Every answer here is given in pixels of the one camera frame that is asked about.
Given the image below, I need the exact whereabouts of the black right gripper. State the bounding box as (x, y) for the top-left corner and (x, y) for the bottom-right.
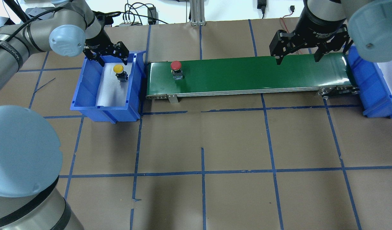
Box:
(269, 9), (350, 65)

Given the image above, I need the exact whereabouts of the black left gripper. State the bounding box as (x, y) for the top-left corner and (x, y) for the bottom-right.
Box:
(83, 29), (129, 67)

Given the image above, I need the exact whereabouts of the yellow push button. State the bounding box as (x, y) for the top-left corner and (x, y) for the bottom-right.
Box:
(113, 64), (128, 82)

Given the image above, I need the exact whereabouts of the red push button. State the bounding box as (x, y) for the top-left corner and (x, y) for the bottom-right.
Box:
(170, 61), (183, 80)

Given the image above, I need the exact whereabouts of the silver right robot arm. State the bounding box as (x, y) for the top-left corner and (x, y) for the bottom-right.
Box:
(269, 0), (392, 65)

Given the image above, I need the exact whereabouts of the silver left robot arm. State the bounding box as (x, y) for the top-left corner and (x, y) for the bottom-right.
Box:
(0, 0), (129, 230)

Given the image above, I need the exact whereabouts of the green conveyor belt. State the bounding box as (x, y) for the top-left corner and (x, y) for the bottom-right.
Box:
(146, 53), (359, 103)

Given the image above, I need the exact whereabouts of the white foam pad left bin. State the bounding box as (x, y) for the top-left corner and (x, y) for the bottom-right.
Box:
(96, 63), (129, 107)

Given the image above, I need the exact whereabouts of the blue left plastic bin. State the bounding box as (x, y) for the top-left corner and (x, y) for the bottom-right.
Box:
(70, 50), (146, 124)

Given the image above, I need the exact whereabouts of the blue plastic bin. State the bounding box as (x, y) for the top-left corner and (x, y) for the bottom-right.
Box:
(347, 45), (392, 118)
(70, 50), (146, 124)

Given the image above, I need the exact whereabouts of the blue right plastic bin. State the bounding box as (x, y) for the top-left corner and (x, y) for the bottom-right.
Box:
(347, 45), (392, 118)

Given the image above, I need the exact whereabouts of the aluminium frame post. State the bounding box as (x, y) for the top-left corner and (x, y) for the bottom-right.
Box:
(190, 0), (206, 26)

